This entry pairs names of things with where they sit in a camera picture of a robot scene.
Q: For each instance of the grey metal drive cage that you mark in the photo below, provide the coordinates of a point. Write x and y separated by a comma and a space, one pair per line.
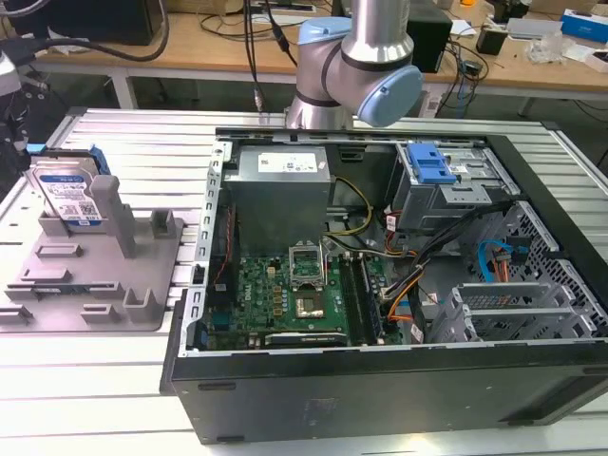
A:
427, 204

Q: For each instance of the black PC case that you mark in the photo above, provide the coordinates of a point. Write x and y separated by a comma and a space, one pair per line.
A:
380, 394

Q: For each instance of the grey parts rack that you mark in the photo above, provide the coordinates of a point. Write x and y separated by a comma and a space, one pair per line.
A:
95, 271

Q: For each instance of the black RAM slot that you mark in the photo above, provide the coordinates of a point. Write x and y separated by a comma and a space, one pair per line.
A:
350, 294
370, 299

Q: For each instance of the grey power supply unit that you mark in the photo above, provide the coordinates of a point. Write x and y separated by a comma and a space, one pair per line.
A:
280, 204

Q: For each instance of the hard disk in blue carrier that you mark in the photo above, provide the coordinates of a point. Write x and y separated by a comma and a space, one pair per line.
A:
66, 190

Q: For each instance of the grey flat device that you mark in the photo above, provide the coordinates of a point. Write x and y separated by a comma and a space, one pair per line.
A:
534, 28

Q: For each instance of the clear plastic bag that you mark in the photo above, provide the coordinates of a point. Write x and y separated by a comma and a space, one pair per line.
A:
548, 47

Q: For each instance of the CPU socket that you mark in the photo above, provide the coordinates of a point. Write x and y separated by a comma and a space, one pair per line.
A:
309, 305

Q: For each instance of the black box on desk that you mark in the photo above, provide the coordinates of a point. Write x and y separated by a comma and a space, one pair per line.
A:
430, 43

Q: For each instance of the black expansion slot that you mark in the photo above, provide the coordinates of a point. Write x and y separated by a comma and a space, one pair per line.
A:
304, 339

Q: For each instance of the wooden desk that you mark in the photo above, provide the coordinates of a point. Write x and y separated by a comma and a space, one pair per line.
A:
199, 52

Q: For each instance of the black monitor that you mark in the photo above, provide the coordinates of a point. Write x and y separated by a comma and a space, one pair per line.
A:
85, 19

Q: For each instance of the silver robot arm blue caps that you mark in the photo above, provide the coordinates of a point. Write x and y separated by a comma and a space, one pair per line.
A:
375, 43

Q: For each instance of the small black cube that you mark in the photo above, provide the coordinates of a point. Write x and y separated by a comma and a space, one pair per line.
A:
490, 40

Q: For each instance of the green motherboard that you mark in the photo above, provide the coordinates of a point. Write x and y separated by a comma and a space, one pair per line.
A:
266, 294

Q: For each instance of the grey metal disk bay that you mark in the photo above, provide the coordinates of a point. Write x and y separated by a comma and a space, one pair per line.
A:
503, 309

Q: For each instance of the blue cardboard box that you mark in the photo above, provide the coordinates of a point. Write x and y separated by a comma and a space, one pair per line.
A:
586, 24

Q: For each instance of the blue drive cage latch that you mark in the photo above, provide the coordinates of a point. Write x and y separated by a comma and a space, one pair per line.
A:
430, 164

